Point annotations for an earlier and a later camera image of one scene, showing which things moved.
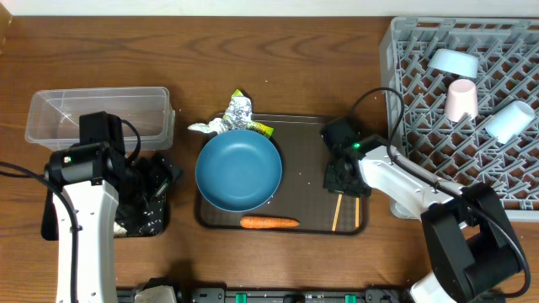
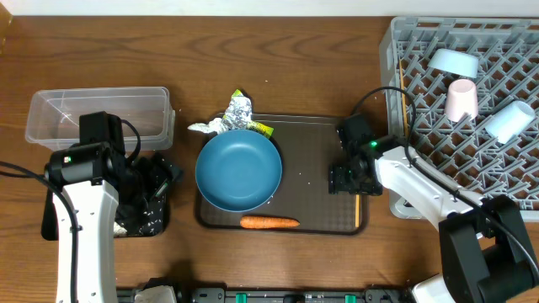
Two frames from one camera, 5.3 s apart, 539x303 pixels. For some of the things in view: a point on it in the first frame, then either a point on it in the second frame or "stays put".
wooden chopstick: (338, 209) -> (402, 97)
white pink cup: (461, 98) stays put
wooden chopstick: (357, 212) stays put
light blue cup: (511, 119) stays put
